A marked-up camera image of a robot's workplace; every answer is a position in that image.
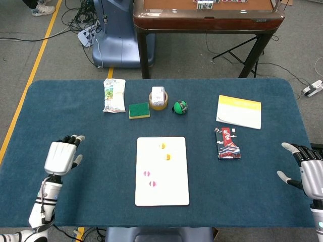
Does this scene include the blue grey machine base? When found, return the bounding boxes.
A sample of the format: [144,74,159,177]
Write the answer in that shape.
[91,0,156,69]

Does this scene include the person in black clothes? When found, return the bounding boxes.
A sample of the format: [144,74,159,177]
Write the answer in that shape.
[21,0,56,17]

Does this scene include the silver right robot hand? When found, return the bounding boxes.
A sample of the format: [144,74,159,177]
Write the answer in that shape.
[277,142,323,200]

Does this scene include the black cables under table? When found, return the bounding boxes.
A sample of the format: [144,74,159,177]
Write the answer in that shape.
[83,226,106,242]

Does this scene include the black cable bundle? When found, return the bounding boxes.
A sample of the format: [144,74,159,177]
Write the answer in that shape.
[60,0,101,33]

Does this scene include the brown mahjong table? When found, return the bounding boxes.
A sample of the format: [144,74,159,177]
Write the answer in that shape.
[133,0,286,80]

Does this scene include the white snack bag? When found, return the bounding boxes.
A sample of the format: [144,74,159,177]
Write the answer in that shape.
[102,78,126,113]

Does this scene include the long mahjong tile row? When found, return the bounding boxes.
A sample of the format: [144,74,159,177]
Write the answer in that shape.
[193,0,248,4]

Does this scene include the green yellow sponge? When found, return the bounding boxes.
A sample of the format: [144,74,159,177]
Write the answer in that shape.
[128,102,151,119]

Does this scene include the green black ball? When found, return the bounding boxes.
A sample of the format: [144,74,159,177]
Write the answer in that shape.
[172,99,189,115]

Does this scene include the white rectangular board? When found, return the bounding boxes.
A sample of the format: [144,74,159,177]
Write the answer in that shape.
[134,137,190,207]

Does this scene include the blue felt table cloth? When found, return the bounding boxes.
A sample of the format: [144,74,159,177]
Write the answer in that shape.
[0,78,319,229]

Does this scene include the white purple tissue pack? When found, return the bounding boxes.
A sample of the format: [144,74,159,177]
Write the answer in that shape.
[151,86,166,106]

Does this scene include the tan tape roll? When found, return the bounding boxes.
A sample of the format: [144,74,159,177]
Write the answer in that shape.
[148,90,169,111]

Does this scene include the white power strip with plugs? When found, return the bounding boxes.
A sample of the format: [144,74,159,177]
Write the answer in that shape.
[77,24,101,47]

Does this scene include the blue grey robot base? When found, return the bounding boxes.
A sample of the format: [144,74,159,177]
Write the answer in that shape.
[104,226,214,242]

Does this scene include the yellow white notebook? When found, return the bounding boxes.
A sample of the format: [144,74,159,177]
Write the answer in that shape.
[216,94,262,130]

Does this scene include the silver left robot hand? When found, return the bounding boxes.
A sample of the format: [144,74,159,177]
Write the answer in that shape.
[44,135,86,176]

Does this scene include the hanging black cable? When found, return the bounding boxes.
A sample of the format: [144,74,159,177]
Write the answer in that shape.
[100,0,109,25]

